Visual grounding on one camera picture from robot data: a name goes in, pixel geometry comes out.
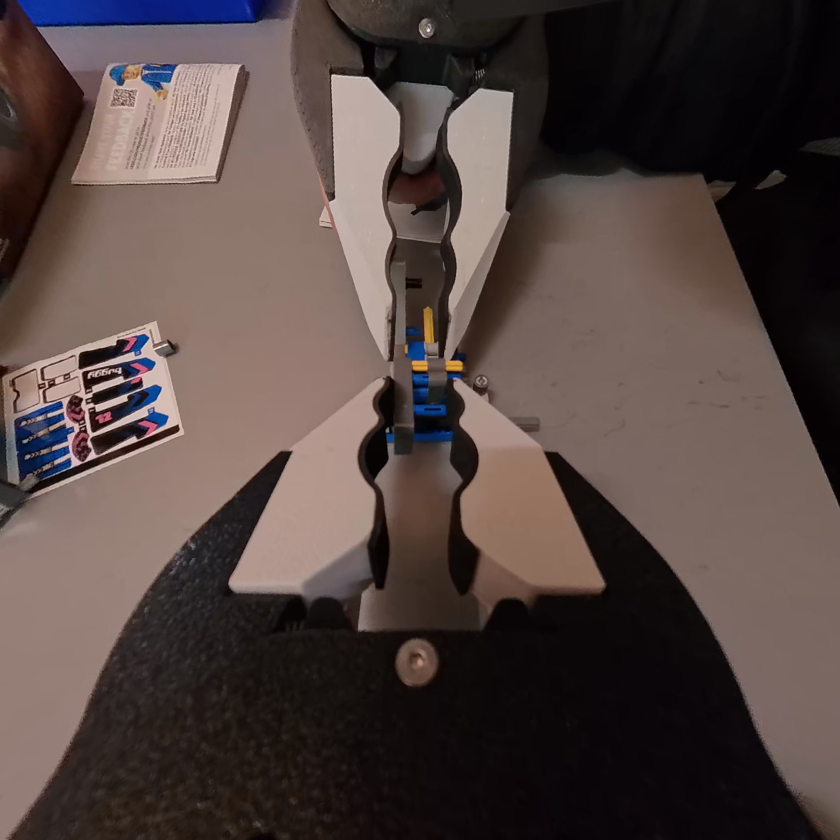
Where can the white paper sheet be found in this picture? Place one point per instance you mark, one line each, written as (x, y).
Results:
(326, 216)

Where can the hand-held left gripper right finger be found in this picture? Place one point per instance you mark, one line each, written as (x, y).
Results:
(525, 512)

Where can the blue plastic bin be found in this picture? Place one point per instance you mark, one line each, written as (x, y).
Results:
(164, 12)

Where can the lego instruction booklet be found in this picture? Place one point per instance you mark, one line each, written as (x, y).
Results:
(161, 124)

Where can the small grey lego connector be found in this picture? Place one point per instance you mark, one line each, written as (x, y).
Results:
(165, 346)

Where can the small black round piece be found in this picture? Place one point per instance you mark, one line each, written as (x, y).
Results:
(481, 384)

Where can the brown cardboard box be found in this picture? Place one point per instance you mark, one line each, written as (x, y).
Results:
(29, 131)

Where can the grey lego axle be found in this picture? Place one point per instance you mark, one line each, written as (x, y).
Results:
(528, 424)

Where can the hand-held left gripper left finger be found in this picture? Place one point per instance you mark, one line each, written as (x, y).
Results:
(308, 499)

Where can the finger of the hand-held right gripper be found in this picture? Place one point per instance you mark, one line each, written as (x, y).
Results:
(358, 164)
(485, 170)

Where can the person's right hand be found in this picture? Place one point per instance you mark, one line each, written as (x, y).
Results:
(420, 188)

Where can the lego sticker sheet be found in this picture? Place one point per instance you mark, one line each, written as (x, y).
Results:
(92, 410)

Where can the blue yellow grey lego model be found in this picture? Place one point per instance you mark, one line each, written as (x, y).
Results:
(426, 400)

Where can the dark cloth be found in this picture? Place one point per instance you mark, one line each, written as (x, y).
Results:
(689, 79)

